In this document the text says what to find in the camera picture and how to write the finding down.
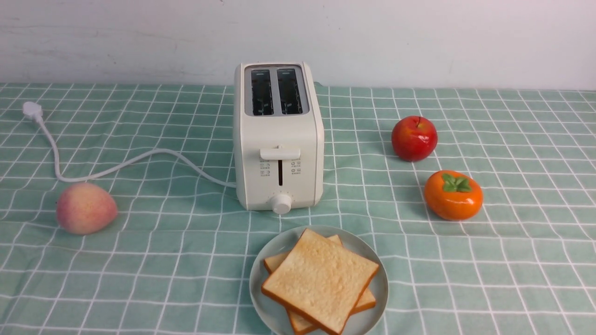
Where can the toast slice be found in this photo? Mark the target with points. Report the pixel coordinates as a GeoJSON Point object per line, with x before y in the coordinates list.
{"type": "Point", "coordinates": [298, 321]}
{"type": "Point", "coordinates": [321, 279]}

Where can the white two-slot toaster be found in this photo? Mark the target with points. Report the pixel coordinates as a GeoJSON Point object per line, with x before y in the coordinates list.
{"type": "Point", "coordinates": [278, 137]}

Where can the red apple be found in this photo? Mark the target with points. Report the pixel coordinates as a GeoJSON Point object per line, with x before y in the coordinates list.
{"type": "Point", "coordinates": [414, 138]}

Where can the green checkered tablecloth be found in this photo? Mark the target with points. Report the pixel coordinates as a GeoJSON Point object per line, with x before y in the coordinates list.
{"type": "Point", "coordinates": [177, 259]}

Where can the light green round plate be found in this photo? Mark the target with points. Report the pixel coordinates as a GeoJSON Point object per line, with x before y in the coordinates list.
{"type": "Point", "coordinates": [318, 280]}

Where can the orange persimmon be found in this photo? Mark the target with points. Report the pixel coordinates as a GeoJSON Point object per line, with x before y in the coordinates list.
{"type": "Point", "coordinates": [453, 196]}

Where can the pink peach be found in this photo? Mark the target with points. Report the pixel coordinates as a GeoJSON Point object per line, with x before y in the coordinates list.
{"type": "Point", "coordinates": [85, 208]}

